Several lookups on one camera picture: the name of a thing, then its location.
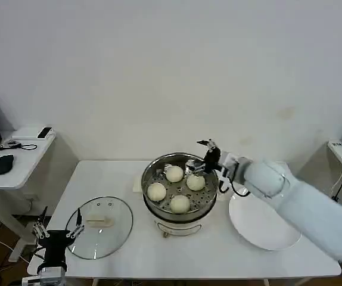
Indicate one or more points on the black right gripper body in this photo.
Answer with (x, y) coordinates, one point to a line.
(212, 159)

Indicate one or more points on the white smartphone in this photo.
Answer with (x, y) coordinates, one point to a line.
(45, 133)

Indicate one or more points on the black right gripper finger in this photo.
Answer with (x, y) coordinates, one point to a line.
(196, 166)
(208, 143)

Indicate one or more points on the white round plate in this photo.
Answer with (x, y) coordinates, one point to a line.
(257, 226)

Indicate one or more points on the steel steamer pot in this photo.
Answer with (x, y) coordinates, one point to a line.
(159, 167)

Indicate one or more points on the black computer mouse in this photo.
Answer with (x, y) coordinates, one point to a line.
(3, 164)

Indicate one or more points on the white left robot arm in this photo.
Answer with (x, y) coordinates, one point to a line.
(46, 277)

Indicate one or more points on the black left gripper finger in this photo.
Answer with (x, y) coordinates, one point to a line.
(77, 228)
(40, 228)

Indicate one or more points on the white steamed bun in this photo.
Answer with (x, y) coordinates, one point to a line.
(156, 192)
(195, 182)
(180, 204)
(174, 174)

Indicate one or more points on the round glass lid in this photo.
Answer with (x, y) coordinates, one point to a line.
(99, 238)

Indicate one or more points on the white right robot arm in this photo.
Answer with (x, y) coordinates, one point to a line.
(293, 193)

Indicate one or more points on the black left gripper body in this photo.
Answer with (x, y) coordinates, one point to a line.
(54, 247)

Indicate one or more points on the white side desk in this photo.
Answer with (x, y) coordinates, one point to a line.
(25, 167)

